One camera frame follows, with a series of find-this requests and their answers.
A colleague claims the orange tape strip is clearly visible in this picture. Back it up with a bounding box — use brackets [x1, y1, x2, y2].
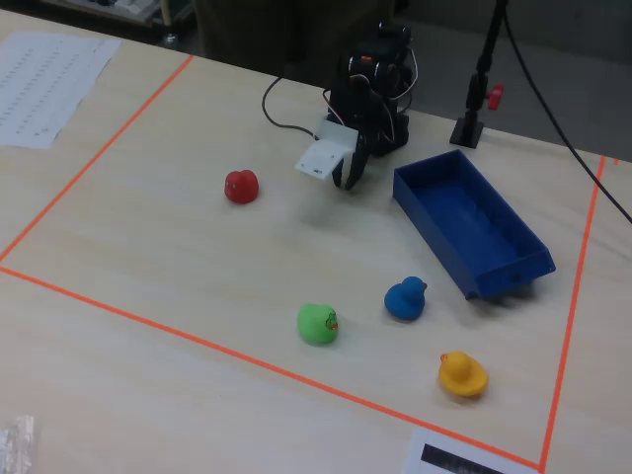
[537, 155, 607, 471]
[0, 265, 544, 470]
[0, 53, 196, 263]

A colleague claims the red rubber duck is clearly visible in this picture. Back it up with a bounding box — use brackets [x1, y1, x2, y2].
[223, 169, 261, 205]

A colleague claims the white printed paper sheet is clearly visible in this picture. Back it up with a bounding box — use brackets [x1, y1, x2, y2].
[0, 30, 123, 150]

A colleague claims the black camera stand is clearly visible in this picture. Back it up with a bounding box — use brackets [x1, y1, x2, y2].
[448, 0, 510, 149]

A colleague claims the clear plastic bag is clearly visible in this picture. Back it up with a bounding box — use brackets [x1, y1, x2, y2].
[0, 413, 37, 474]

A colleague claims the red clamp knob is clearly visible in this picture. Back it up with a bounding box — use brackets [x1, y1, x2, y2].
[485, 83, 506, 112]

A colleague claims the blue rubber duck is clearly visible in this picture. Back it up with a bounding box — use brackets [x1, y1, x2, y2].
[383, 276, 429, 323]

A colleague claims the thin black cable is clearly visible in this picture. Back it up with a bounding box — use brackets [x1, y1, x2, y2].
[261, 76, 318, 139]

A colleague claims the thick black cable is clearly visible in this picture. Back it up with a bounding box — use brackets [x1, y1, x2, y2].
[502, 9, 632, 223]

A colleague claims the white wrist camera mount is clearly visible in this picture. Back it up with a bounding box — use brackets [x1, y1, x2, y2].
[293, 117, 360, 184]

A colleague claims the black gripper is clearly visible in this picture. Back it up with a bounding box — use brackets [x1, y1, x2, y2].
[327, 73, 392, 192]

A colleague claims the blue plastic box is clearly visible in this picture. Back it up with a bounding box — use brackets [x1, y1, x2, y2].
[392, 149, 558, 302]

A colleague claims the green rubber duck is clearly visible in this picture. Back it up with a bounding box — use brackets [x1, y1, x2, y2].
[296, 302, 341, 347]

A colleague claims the paper with black print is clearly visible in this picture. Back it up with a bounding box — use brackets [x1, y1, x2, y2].
[402, 427, 539, 474]

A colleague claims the yellow orange toy fruit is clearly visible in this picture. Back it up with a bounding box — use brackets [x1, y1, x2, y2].
[437, 350, 490, 399]

